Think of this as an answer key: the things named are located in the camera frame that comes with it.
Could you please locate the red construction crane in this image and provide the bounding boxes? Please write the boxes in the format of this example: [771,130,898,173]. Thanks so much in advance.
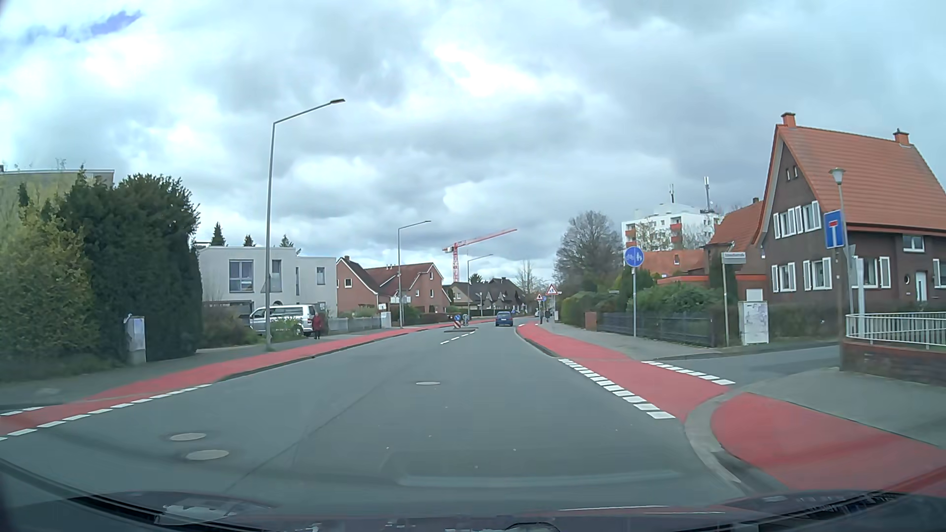
[442,228,519,284]

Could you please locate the row of brick houses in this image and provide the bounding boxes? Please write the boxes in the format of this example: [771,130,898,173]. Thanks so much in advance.
[448,277,529,314]

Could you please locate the red brick house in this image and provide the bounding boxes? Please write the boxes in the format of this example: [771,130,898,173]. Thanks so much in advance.
[336,256,452,316]

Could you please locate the bare tree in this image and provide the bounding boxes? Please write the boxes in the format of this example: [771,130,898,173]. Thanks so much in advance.
[553,210,624,294]

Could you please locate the grey asphalt road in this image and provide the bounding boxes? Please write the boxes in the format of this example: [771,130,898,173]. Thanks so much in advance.
[0,319,842,515]

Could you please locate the round blue road sign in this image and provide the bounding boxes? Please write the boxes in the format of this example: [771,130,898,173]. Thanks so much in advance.
[624,245,645,338]

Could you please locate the dark metal fence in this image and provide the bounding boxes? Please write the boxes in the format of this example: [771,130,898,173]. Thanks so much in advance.
[596,310,716,348]

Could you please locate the road markings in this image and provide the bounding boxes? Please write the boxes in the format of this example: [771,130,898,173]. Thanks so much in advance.
[0,330,737,443]

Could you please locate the silver van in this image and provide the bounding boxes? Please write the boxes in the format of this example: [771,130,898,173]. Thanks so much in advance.
[248,303,319,335]

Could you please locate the green hedge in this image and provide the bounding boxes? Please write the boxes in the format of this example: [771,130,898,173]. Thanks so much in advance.
[558,284,841,341]

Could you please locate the white tall building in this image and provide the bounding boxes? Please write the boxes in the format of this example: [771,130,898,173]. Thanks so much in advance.
[621,176,722,252]

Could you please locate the white flat-roofed building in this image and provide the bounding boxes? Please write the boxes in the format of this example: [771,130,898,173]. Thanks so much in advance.
[197,245,338,319]

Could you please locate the car's own bonnet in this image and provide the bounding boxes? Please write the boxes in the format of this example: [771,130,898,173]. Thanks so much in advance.
[0,458,946,532]

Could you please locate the white information board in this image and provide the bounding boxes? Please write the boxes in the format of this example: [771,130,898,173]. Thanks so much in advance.
[738,288,770,347]

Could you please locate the red cycle path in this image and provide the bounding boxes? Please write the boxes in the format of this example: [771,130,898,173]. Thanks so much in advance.
[516,322,946,498]
[0,320,474,435]

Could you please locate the grey street cabinet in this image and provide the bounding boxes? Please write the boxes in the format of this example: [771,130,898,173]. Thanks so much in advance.
[123,314,147,366]

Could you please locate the blue rectangular road sign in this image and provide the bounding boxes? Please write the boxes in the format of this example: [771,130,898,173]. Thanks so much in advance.
[823,209,867,339]

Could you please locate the dark green trees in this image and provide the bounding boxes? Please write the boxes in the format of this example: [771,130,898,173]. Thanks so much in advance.
[0,171,204,370]

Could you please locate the grey pavement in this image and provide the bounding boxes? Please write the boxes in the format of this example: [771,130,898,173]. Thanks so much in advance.
[0,325,415,412]
[543,321,946,449]

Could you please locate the brown brick house orange roof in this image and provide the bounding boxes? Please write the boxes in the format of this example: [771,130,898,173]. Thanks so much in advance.
[752,112,946,314]

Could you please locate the white railing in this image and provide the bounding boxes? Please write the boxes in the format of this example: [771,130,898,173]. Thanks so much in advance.
[845,311,946,349]

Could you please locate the beige building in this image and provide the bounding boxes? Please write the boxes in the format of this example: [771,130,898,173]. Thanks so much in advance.
[0,164,116,223]

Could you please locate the tall grey lamp post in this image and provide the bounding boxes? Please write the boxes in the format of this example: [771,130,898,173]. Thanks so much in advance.
[263,98,347,353]

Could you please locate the short lamp post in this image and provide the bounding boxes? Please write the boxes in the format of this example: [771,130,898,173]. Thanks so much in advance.
[828,167,855,319]

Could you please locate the low brick wall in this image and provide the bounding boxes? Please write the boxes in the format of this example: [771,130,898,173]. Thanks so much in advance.
[840,338,946,387]

